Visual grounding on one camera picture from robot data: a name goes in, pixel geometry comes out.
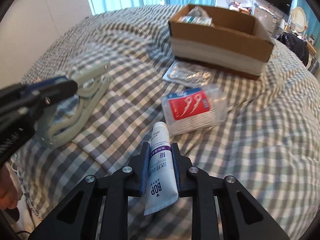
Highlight pale green folding hanger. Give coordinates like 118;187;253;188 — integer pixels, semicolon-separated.
35;60;113;150

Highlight white purple BOP tube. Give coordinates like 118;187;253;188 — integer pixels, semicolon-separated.
144;122;178;216

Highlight green white medicine box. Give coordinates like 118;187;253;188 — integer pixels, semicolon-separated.
177;15;212;26

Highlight white grey sock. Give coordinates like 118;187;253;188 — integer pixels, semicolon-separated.
188;5;209;18

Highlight person's left hand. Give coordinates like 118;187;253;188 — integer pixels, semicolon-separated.
0;166;18;210

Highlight grey checked bed cover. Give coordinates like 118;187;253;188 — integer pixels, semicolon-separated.
17;5;319;239

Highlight clear floss pick box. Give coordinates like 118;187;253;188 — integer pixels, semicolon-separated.
161;84;228;137

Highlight silver foil blister pack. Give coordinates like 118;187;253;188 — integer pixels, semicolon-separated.
163;60;214;88

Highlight brown cardboard box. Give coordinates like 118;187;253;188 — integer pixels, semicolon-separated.
168;4;274;80

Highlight black jacket on chair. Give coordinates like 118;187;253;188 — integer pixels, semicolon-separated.
276;33;309;66

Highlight silver small fridge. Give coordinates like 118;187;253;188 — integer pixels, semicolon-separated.
252;5;280;36

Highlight teal curtain right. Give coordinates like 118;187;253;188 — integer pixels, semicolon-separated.
297;0;319;46

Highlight oval white vanity mirror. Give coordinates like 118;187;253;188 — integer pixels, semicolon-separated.
289;7;307;33

